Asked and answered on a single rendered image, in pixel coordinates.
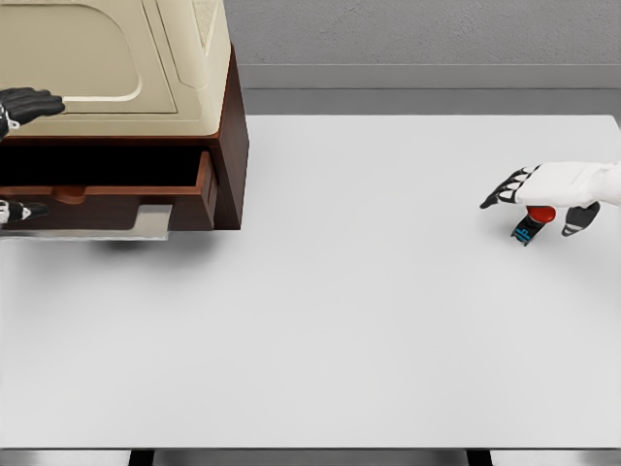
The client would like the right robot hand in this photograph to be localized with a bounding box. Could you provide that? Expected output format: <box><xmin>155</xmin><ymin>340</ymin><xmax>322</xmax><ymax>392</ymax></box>
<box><xmin>479</xmin><ymin>163</ymin><xmax>605</xmax><ymax>238</ymax></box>

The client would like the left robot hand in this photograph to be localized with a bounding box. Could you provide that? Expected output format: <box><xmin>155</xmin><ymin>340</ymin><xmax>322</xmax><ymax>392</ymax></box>
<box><xmin>0</xmin><ymin>86</ymin><xmax>66</xmax><ymax>226</ymax></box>

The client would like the red button switch black base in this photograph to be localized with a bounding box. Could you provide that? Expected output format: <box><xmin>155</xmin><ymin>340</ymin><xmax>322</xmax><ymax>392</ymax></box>
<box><xmin>508</xmin><ymin>205</ymin><xmax>557</xmax><ymax>246</ymax></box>

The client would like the brown wooden cabinet drawer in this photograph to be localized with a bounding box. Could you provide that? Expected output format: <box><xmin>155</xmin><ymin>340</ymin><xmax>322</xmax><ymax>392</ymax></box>
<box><xmin>0</xmin><ymin>148</ymin><xmax>220</xmax><ymax>233</ymax></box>

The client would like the brown cabinet with beige top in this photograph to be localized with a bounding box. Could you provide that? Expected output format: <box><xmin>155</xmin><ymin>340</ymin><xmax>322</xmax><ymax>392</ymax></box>
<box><xmin>0</xmin><ymin>0</ymin><xmax>251</xmax><ymax>243</ymax></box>

